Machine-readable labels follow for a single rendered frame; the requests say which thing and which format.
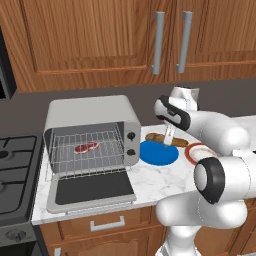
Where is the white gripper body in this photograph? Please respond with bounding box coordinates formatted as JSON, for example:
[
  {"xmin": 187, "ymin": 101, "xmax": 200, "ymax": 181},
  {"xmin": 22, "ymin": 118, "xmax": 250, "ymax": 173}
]
[{"xmin": 162, "ymin": 123, "xmax": 176, "ymax": 148}]

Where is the brown baguette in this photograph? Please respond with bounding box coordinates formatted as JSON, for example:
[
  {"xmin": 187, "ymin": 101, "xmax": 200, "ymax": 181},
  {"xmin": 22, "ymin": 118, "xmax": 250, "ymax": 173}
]
[{"xmin": 145, "ymin": 132, "xmax": 190, "ymax": 148}]

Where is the silver toaster oven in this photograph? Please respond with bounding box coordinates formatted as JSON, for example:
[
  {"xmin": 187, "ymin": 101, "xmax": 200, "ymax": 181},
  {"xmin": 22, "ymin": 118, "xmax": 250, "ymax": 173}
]
[{"xmin": 43, "ymin": 94, "xmax": 142, "ymax": 183}]

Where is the raw red steak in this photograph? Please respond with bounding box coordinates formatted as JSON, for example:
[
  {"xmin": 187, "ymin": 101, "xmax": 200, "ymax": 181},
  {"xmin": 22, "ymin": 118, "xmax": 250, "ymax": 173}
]
[{"xmin": 73, "ymin": 140, "xmax": 101, "ymax": 155}]

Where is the toaster oven door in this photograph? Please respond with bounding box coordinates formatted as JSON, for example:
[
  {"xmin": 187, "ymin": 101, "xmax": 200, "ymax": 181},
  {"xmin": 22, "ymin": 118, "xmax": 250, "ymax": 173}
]
[{"xmin": 46, "ymin": 169, "xmax": 138, "ymax": 215}]

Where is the wooden base cupboard door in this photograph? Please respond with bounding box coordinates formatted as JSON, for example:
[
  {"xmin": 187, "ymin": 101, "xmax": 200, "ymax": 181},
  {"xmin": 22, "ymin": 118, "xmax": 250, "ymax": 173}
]
[
  {"xmin": 229, "ymin": 199, "xmax": 256, "ymax": 256},
  {"xmin": 46, "ymin": 227, "xmax": 169, "ymax": 256}
]

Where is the black microwave oven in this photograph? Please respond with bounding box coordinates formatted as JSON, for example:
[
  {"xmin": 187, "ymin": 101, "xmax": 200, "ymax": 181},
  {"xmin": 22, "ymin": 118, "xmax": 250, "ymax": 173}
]
[{"xmin": 0, "ymin": 27, "xmax": 18, "ymax": 101}]

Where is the blue plate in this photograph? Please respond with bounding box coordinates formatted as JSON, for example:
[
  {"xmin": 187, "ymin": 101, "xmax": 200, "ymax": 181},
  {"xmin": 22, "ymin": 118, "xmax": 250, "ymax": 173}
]
[{"xmin": 139, "ymin": 139, "xmax": 180, "ymax": 167}]

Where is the red-rimmed white bowl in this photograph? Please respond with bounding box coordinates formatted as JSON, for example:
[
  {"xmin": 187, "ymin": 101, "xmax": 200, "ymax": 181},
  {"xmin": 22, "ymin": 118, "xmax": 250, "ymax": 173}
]
[{"xmin": 184, "ymin": 142, "xmax": 218, "ymax": 166}]

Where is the wooden drawer front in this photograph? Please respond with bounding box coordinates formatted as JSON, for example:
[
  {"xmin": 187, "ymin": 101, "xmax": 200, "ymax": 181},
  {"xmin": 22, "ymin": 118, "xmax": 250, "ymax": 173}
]
[{"xmin": 57, "ymin": 206, "xmax": 162, "ymax": 240}]

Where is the black stove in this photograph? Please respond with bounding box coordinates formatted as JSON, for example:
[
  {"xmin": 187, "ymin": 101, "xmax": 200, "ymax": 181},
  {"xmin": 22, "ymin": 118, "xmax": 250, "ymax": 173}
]
[{"xmin": 0, "ymin": 134, "xmax": 45, "ymax": 256}]

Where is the grey stove knob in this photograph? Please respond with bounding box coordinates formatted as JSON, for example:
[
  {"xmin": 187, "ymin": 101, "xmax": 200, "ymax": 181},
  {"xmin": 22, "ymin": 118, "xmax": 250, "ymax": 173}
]
[{"xmin": 5, "ymin": 228, "xmax": 27, "ymax": 243}]

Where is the wire oven rack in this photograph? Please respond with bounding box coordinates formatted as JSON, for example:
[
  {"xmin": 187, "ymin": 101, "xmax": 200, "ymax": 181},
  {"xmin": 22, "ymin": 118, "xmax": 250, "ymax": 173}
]
[{"xmin": 49, "ymin": 122, "xmax": 130, "ymax": 179}]

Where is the grey cupboard bar handle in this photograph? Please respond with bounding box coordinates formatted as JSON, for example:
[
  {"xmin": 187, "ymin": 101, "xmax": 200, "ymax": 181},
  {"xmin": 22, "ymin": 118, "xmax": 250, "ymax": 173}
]
[
  {"xmin": 175, "ymin": 10, "xmax": 194, "ymax": 74},
  {"xmin": 150, "ymin": 11, "xmax": 166, "ymax": 75}
]

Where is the white drawer handle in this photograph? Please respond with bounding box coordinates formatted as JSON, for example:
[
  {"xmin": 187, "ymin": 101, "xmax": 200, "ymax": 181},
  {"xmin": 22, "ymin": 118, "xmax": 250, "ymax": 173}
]
[{"xmin": 89, "ymin": 215, "xmax": 126, "ymax": 233}]

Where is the wooden wall cupboard door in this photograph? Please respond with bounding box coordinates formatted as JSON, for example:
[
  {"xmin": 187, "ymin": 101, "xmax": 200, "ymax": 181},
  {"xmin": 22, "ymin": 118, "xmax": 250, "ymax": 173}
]
[
  {"xmin": 0, "ymin": 0, "xmax": 173, "ymax": 95},
  {"xmin": 167, "ymin": 0, "xmax": 256, "ymax": 83}
]

